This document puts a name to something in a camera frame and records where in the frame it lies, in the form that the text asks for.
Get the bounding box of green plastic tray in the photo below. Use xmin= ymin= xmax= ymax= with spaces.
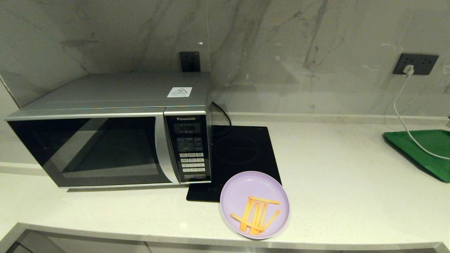
xmin=382 ymin=129 xmax=450 ymax=183

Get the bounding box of orange french fry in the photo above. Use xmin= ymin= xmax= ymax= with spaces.
xmin=240 ymin=199 xmax=254 ymax=232
xmin=262 ymin=209 xmax=281 ymax=231
xmin=247 ymin=196 xmax=281 ymax=205
xmin=230 ymin=213 xmax=265 ymax=232
xmin=255 ymin=202 xmax=266 ymax=234
xmin=260 ymin=203 xmax=270 ymax=227
xmin=249 ymin=202 xmax=261 ymax=235

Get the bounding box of black cable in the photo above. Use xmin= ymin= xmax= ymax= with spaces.
xmin=211 ymin=101 xmax=232 ymax=138

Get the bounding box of wide black wall socket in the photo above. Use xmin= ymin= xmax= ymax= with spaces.
xmin=393 ymin=53 xmax=439 ymax=76

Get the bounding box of black induction cooktop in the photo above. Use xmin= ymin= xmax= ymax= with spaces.
xmin=186 ymin=125 xmax=282 ymax=203

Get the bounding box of white warning sticker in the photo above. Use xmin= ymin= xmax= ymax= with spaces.
xmin=167 ymin=87 xmax=193 ymax=98

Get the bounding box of white power cable with plug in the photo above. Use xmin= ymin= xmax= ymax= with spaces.
xmin=393 ymin=64 xmax=450 ymax=160

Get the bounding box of silver Panasonic microwave oven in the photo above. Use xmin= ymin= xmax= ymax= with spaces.
xmin=4 ymin=72 xmax=214 ymax=188

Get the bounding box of small black wall socket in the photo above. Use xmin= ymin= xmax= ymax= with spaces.
xmin=179 ymin=51 xmax=201 ymax=73

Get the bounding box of purple plastic plate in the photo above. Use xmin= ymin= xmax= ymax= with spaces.
xmin=220 ymin=171 xmax=290 ymax=240

